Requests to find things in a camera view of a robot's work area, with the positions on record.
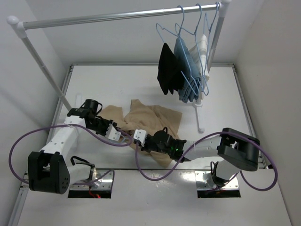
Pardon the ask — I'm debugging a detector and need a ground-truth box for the beige t shirt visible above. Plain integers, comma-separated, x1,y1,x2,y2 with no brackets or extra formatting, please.
100,99,188,169

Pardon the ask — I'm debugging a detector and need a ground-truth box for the light blue wire hanger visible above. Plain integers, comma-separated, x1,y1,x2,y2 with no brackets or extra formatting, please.
111,135,133,147

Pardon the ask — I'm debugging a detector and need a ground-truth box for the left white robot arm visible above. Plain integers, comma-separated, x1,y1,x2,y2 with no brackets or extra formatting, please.
28,99,121,194

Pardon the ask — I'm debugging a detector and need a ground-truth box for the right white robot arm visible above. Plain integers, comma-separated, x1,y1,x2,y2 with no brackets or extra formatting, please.
134,128,260,188

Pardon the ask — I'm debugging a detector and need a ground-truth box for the blue hanger with black garment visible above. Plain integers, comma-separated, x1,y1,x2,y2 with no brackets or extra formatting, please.
156,23,186,78

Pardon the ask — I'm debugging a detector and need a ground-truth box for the blue hanger with denim garment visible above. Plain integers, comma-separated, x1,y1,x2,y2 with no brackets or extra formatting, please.
174,4,205,95

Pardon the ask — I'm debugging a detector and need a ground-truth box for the blue hanger with white garment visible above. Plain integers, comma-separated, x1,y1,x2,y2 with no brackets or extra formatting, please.
200,2,220,96

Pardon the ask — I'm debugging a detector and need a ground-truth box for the black hanging garment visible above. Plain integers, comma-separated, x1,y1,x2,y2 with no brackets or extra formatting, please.
157,43,184,95

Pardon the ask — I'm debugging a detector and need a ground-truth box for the blue denim hanging garment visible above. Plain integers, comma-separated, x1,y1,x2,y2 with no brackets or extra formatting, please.
174,37,201,103

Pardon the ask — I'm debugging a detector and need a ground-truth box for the white hanging garment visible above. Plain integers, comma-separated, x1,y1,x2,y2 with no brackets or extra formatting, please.
188,34,211,101

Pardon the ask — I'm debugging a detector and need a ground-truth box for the white and silver clothes rack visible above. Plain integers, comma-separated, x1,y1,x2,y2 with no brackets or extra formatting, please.
6,0,232,134

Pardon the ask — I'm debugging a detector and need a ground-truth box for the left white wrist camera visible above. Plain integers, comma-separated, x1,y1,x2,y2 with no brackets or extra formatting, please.
105,124,121,141

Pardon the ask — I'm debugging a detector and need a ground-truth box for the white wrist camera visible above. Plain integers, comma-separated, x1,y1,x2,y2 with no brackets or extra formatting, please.
105,124,121,141
133,129,147,146

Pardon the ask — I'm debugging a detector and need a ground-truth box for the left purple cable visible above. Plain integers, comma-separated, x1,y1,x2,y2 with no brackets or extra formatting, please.
8,124,134,186

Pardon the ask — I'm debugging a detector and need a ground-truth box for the purple cable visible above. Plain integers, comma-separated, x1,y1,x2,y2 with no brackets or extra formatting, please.
8,124,134,186
135,131,278,191

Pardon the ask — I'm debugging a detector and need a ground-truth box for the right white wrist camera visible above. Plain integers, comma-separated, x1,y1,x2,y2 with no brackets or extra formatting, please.
133,129,147,146

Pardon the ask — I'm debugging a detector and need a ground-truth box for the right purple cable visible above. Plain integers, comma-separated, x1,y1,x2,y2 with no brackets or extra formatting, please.
135,131,278,191

